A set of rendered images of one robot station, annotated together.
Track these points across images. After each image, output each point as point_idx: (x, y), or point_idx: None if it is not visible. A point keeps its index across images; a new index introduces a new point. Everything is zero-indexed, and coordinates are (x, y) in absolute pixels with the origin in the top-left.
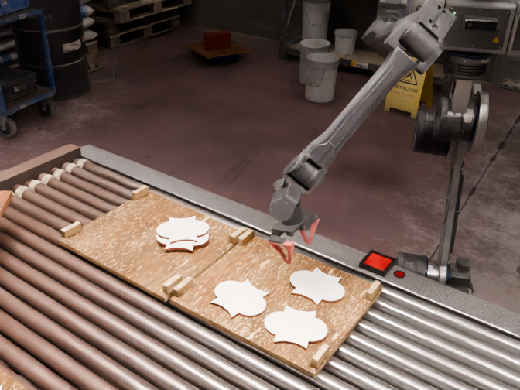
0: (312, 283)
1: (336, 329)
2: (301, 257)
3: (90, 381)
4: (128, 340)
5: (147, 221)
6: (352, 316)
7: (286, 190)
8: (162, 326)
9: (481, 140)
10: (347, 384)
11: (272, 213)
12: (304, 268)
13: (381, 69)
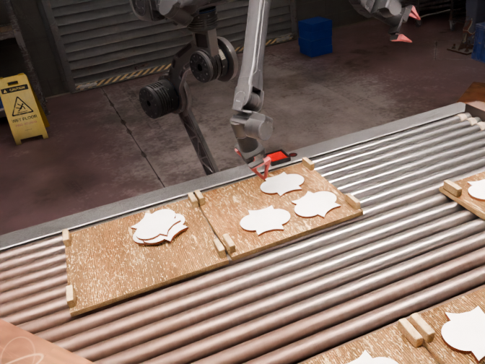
0: (278, 184)
1: (329, 190)
2: (244, 182)
3: (290, 330)
4: (253, 298)
5: (112, 245)
6: (322, 180)
7: (260, 115)
8: (257, 272)
9: (237, 66)
10: (376, 204)
11: (262, 136)
12: (257, 184)
13: (258, 2)
